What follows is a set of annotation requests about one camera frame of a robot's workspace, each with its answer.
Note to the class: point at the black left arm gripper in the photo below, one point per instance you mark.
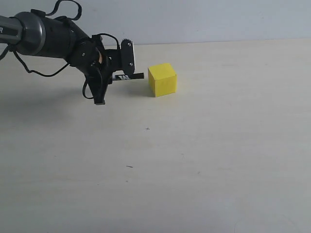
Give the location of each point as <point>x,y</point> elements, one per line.
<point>90,57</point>

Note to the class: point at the black and white marker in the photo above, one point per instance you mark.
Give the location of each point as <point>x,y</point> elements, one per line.
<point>124,77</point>

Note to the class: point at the yellow cube block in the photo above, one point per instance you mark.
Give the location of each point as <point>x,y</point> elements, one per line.
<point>162,79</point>

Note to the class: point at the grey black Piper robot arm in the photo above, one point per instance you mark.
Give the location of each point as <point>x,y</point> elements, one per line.
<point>34,34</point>

